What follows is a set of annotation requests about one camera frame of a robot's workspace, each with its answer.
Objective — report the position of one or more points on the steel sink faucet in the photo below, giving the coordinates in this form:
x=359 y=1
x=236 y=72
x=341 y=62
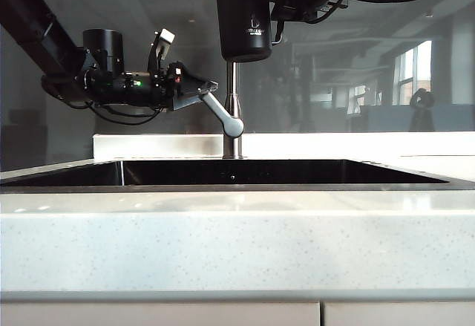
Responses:
x=233 y=81

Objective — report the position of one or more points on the narrow beige cabinet door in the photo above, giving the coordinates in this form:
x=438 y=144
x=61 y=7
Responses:
x=401 y=315

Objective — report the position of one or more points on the black sink basin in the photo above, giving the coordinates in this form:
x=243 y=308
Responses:
x=237 y=172

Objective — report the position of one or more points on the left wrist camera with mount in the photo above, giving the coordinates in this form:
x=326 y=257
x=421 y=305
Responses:
x=163 y=42

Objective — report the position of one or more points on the wide beige cabinet door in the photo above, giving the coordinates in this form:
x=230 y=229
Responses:
x=159 y=315

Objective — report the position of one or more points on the white backsplash ledge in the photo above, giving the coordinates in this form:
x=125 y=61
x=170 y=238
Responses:
x=156 y=146

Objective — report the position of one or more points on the black mug with white print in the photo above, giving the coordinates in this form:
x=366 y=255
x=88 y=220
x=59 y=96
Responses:
x=243 y=21

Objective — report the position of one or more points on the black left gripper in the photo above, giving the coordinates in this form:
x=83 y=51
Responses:
x=148 y=88

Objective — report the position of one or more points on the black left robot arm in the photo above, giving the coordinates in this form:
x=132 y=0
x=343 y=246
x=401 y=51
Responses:
x=41 y=29

